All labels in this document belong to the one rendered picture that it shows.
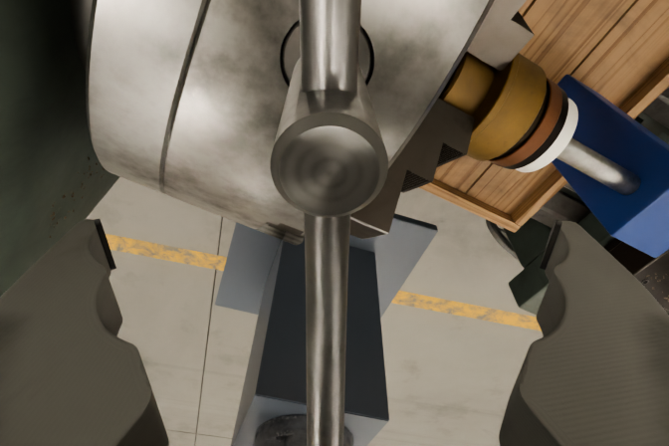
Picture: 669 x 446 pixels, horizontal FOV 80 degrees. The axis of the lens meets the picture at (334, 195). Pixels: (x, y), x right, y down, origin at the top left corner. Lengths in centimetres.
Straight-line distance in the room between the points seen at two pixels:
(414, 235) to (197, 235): 130
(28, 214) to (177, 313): 216
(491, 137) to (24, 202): 30
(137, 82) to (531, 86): 25
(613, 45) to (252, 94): 51
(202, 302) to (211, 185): 211
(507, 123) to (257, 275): 74
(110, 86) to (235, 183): 6
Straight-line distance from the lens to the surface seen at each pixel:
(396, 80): 16
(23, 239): 31
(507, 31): 30
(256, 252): 90
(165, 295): 234
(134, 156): 21
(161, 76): 17
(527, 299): 78
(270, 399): 63
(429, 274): 206
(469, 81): 31
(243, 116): 17
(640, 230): 44
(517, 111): 31
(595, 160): 40
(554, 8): 56
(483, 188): 64
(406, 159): 27
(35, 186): 29
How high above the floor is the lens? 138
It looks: 54 degrees down
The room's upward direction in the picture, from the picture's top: 178 degrees counter-clockwise
